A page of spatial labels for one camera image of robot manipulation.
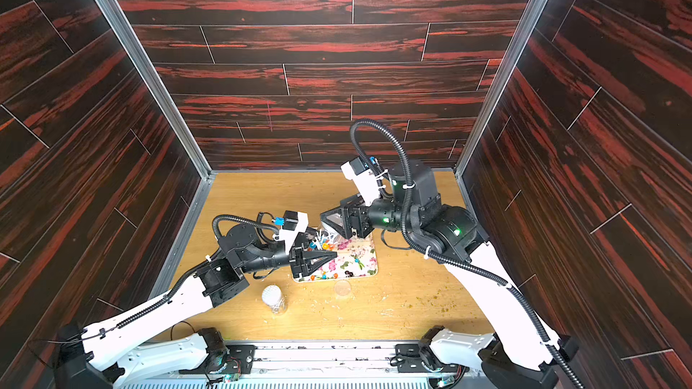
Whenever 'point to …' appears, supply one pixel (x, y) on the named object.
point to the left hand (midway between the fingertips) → (332, 248)
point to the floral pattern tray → (356, 258)
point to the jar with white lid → (272, 295)
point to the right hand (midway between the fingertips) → (339, 204)
